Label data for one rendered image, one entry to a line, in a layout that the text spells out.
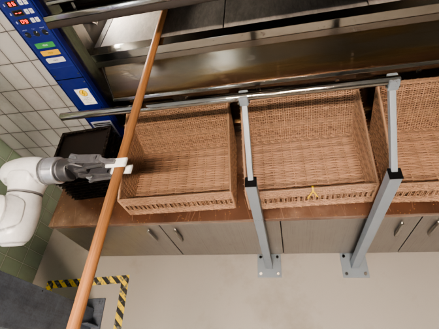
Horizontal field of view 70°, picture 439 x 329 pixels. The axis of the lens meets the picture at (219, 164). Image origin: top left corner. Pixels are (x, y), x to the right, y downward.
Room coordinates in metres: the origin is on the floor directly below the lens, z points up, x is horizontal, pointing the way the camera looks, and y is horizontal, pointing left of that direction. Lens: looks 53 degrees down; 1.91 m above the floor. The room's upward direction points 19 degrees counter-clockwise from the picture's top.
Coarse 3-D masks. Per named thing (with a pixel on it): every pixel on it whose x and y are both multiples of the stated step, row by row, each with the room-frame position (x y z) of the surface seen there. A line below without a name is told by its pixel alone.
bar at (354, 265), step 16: (352, 80) 0.71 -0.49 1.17; (368, 80) 0.69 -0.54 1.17; (384, 80) 0.67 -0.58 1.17; (400, 80) 0.65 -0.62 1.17; (224, 96) 0.84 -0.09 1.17; (240, 96) 0.82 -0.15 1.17; (256, 96) 0.79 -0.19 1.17; (272, 96) 0.78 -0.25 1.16; (288, 96) 0.76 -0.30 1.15; (80, 112) 1.02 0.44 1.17; (96, 112) 0.99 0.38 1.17; (112, 112) 0.97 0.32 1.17; (128, 112) 0.95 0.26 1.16; (384, 176) 0.48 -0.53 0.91; (400, 176) 0.44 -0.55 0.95; (256, 192) 0.59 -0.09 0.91; (384, 192) 0.45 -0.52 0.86; (256, 208) 0.59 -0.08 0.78; (384, 208) 0.44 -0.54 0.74; (256, 224) 0.60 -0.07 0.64; (368, 224) 0.46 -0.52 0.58; (368, 240) 0.44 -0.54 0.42; (272, 256) 0.66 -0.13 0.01; (352, 256) 0.48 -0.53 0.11; (272, 272) 0.57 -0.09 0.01; (352, 272) 0.43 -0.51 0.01; (368, 272) 0.40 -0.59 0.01
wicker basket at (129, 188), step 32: (160, 128) 1.26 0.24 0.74; (224, 128) 1.15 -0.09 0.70; (128, 160) 1.12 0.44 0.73; (160, 160) 1.18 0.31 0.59; (192, 160) 1.10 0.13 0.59; (224, 160) 1.03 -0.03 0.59; (128, 192) 0.98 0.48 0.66; (160, 192) 0.97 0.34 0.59; (192, 192) 0.90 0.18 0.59; (224, 192) 0.75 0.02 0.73
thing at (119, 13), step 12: (108, 0) 1.34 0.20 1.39; (120, 0) 1.29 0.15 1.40; (180, 0) 1.08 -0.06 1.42; (192, 0) 1.07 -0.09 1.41; (204, 0) 1.05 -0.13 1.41; (216, 0) 1.04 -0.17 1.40; (60, 12) 1.35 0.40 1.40; (108, 12) 1.17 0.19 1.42; (120, 12) 1.15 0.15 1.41; (132, 12) 1.14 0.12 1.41; (144, 12) 1.12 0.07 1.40; (48, 24) 1.24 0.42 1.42; (60, 24) 1.23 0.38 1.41; (72, 24) 1.21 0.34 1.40
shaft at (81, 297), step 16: (160, 16) 1.45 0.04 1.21; (160, 32) 1.34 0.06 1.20; (144, 80) 1.03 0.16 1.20; (128, 128) 0.81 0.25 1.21; (128, 144) 0.74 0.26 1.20; (112, 176) 0.63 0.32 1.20; (112, 192) 0.57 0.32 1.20; (112, 208) 0.53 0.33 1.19; (96, 240) 0.44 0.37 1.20; (96, 256) 0.40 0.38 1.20; (80, 288) 0.32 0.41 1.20; (80, 304) 0.29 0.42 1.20; (80, 320) 0.25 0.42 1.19
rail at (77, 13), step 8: (136, 0) 1.14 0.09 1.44; (144, 0) 1.13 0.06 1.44; (152, 0) 1.12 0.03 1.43; (160, 0) 1.11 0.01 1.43; (168, 0) 1.10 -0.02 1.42; (88, 8) 1.20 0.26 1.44; (96, 8) 1.18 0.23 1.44; (104, 8) 1.17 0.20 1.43; (112, 8) 1.16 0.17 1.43; (120, 8) 1.15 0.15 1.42; (48, 16) 1.24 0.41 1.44; (56, 16) 1.23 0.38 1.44; (64, 16) 1.22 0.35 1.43; (72, 16) 1.21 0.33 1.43
